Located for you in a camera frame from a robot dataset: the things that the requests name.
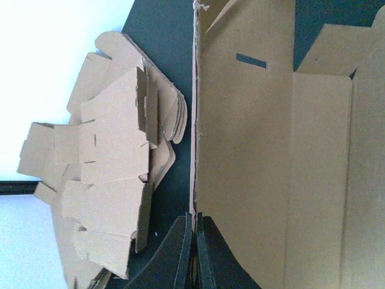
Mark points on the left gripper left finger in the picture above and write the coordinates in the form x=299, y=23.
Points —
x=169, y=267

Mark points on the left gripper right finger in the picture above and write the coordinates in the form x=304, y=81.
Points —
x=217, y=266

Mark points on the cardboard box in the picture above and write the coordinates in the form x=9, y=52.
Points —
x=289, y=163

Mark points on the stack of flat cardboard blanks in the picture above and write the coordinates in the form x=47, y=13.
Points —
x=51, y=154

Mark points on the left black frame post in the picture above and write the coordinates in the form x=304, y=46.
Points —
x=12, y=188

